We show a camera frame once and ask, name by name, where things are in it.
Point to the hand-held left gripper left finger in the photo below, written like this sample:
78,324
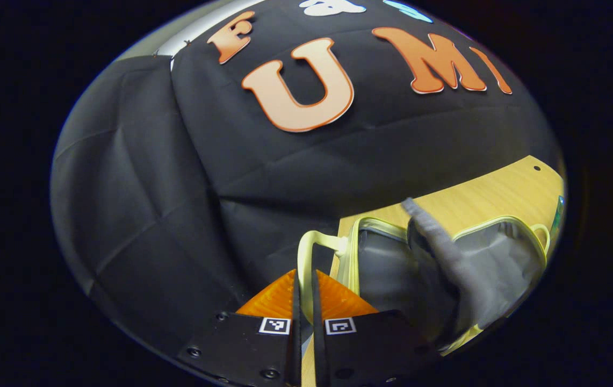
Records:
296,344

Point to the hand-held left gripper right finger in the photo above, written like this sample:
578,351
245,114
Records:
318,349

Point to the blue skin care bottle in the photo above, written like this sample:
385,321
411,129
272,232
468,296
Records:
559,217

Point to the black backdrop cloth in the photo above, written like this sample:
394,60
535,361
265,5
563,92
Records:
177,215

